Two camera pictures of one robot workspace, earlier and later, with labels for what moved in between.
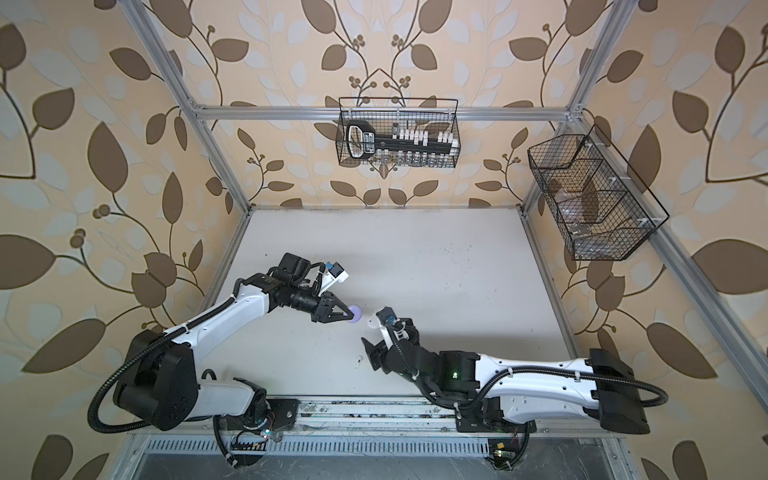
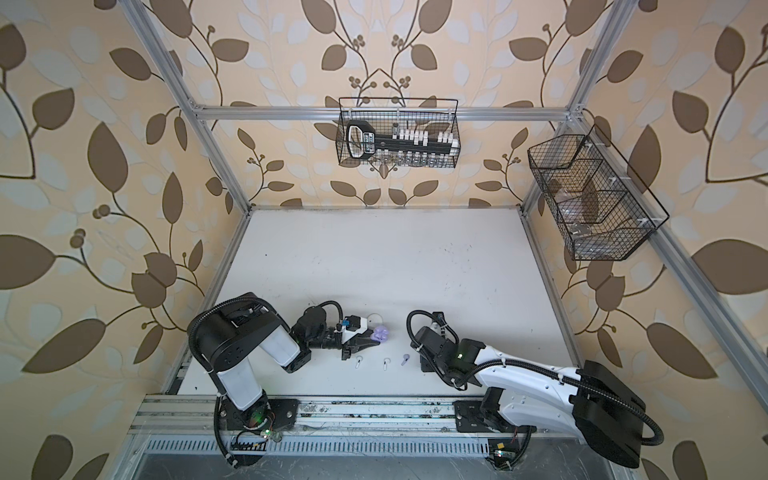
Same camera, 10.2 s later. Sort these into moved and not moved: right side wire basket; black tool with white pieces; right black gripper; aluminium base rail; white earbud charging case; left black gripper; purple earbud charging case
Moved: left black gripper; right black gripper; purple earbud charging case
Not moved: aluminium base rail; black tool with white pieces; white earbud charging case; right side wire basket
